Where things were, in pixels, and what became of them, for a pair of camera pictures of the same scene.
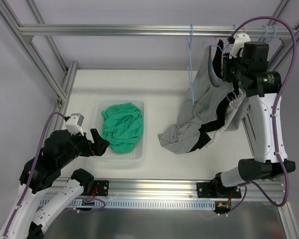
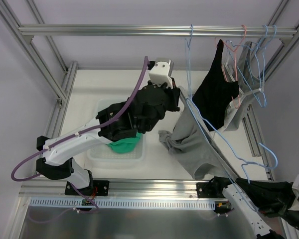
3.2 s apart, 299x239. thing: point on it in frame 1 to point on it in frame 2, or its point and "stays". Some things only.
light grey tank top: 206,96 to 191,144
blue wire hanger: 204,43 to 217,158
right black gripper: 227,68 to 281,199
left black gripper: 91,146 to 171,98
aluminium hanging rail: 26,32 stays
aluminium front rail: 162,188 stays
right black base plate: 217,190 stays
